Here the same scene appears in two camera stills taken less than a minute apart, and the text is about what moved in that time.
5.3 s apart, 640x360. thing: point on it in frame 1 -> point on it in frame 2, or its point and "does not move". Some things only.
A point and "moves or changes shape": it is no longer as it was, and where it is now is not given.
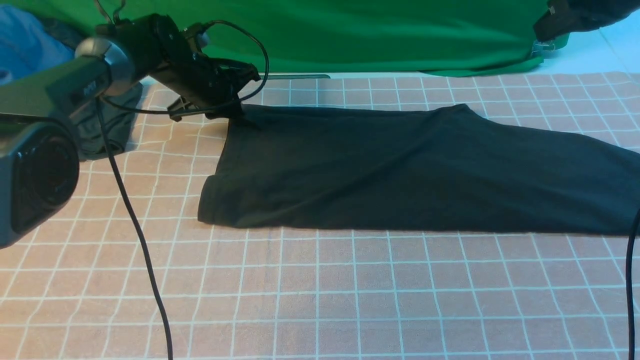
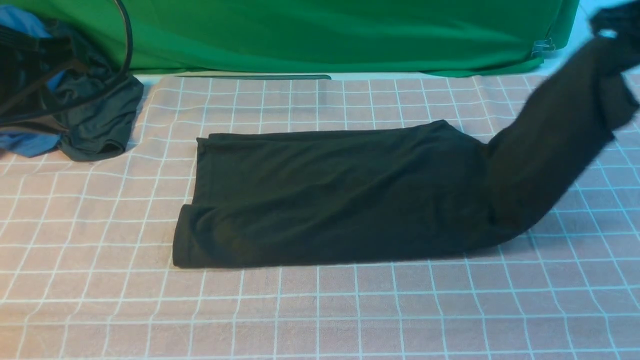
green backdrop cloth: x=356 y=37 does not move
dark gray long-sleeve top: x=459 y=167 moves or changes shape
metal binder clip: x=545 y=46 does not move
